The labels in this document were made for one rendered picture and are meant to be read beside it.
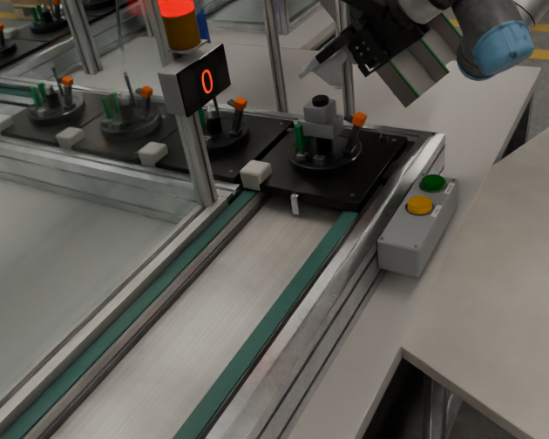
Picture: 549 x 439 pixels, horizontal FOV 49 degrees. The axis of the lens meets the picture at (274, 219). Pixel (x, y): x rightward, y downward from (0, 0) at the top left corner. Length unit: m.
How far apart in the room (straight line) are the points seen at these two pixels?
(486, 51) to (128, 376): 0.67
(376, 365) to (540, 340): 0.24
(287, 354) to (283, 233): 0.32
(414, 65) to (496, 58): 0.51
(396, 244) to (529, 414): 0.30
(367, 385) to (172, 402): 0.27
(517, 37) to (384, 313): 0.45
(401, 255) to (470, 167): 0.41
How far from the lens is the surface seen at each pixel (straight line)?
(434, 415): 1.53
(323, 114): 1.10
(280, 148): 1.23
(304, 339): 0.83
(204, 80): 0.97
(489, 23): 0.89
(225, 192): 1.13
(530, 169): 1.34
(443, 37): 1.52
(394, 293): 1.03
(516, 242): 1.14
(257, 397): 0.78
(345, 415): 0.87
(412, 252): 0.96
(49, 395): 0.89
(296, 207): 1.09
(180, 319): 0.96
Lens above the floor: 1.57
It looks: 36 degrees down
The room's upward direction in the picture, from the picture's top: 10 degrees counter-clockwise
